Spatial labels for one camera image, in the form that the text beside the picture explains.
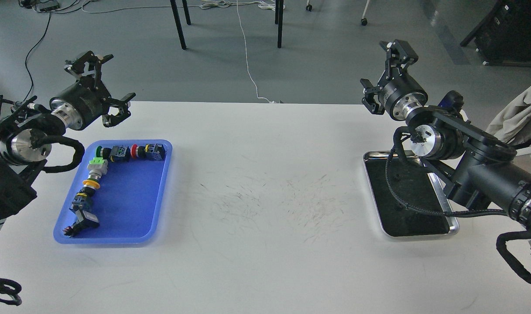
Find metal tray with black mat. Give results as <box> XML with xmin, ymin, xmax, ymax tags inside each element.
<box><xmin>363</xmin><ymin>150</ymin><xmax>459</xmax><ymax>240</ymax></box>

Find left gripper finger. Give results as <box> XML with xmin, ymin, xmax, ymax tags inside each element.
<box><xmin>102</xmin><ymin>92</ymin><xmax>136</xmax><ymax>128</ymax></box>
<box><xmin>65</xmin><ymin>51</ymin><xmax>114</xmax><ymax>82</ymax></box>

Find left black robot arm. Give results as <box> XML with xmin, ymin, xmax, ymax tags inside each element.
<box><xmin>0</xmin><ymin>51</ymin><xmax>135</xmax><ymax>221</ymax></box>

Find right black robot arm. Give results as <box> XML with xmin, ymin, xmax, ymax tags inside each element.
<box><xmin>360</xmin><ymin>40</ymin><xmax>531</xmax><ymax>285</ymax></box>

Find yellow ring button switch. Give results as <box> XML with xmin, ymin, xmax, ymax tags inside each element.
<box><xmin>69</xmin><ymin>178</ymin><xmax>100</xmax><ymax>213</ymax></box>

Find blue plastic tray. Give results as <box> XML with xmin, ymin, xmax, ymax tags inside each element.
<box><xmin>53</xmin><ymin>139</ymin><xmax>173</xmax><ymax>245</ymax></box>

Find white floor cable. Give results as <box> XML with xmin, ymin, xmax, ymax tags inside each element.
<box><xmin>81</xmin><ymin>0</ymin><xmax>286</xmax><ymax>104</ymax></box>

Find black cabinet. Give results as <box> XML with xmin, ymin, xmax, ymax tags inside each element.
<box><xmin>459</xmin><ymin>0</ymin><xmax>531</xmax><ymax>67</ymax></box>

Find green push button switch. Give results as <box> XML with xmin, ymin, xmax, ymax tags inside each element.
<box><xmin>94</xmin><ymin>145</ymin><xmax>131</xmax><ymax>163</ymax></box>

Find black floor cable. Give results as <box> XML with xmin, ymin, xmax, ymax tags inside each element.
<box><xmin>19</xmin><ymin>0</ymin><xmax>85</xmax><ymax>103</ymax></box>

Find white green button switch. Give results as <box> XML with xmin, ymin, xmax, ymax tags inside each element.
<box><xmin>87</xmin><ymin>157</ymin><xmax>108</xmax><ymax>181</ymax></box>

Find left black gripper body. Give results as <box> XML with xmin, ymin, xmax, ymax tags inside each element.
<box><xmin>50</xmin><ymin>77</ymin><xmax>110</xmax><ymax>130</ymax></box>

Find black table legs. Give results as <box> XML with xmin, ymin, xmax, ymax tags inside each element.
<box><xmin>170</xmin><ymin>0</ymin><xmax>284</xmax><ymax>50</ymax></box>

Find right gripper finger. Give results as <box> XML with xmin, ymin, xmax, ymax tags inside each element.
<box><xmin>380</xmin><ymin>40</ymin><xmax>418</xmax><ymax>80</ymax></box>
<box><xmin>360</xmin><ymin>78</ymin><xmax>384</xmax><ymax>115</ymax></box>

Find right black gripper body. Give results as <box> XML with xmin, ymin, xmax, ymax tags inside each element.
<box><xmin>378</xmin><ymin>73</ymin><xmax>428</xmax><ymax>121</ymax></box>

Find red push button switch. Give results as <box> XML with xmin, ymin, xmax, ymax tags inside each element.
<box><xmin>130</xmin><ymin>143</ymin><xmax>166</xmax><ymax>161</ymax></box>

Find beige cloth on chair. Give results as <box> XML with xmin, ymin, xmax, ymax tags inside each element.
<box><xmin>486</xmin><ymin>86</ymin><xmax>531</xmax><ymax>146</ymax></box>

